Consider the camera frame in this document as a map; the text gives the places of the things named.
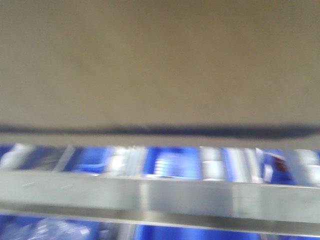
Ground blue bins under rail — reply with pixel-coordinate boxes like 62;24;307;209
0;144;320;240

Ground silver metal shelf rail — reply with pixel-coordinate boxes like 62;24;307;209
0;170;320;237

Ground brown cardboard box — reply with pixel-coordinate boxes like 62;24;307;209
0;0;320;149

